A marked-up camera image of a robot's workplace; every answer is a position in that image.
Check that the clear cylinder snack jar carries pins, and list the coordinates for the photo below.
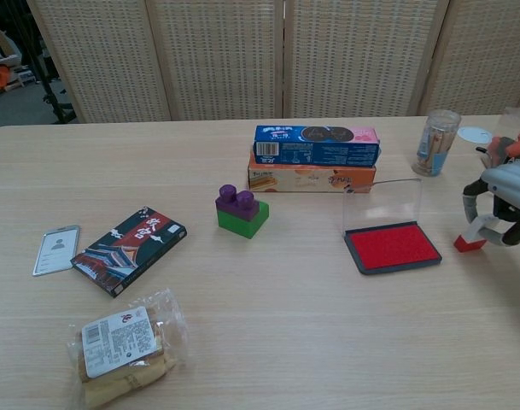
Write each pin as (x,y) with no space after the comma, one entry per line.
(434,145)

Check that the wooden folding screen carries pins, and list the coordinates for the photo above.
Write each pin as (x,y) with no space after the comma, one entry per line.
(225,55)

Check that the small red stamp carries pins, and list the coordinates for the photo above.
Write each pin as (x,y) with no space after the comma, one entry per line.
(469,244)

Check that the black tripod stand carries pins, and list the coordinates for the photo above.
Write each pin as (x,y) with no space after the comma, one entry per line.
(50,91)

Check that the packaged bread slices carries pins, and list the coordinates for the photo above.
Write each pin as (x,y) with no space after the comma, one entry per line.
(123,346)

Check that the clear ID badge holder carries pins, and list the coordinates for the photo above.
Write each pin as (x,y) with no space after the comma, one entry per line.
(56,250)

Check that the green and purple toy block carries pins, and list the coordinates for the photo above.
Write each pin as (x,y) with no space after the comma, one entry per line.
(242,213)

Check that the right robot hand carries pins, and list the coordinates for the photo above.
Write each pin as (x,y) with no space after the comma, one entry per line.
(509,183)

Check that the orange cracker box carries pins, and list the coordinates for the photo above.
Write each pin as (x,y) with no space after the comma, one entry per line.
(306,179)

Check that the red ink pad clear lid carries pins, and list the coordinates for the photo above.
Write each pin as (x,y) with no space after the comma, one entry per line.
(392,245)

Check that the white round lid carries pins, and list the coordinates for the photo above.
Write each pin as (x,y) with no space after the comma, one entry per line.
(475,134)

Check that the black red illustrated box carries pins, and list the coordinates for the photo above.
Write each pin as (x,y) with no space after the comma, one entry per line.
(129,252)

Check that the blue cookie box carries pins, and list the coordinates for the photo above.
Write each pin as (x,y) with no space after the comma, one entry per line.
(319,147)

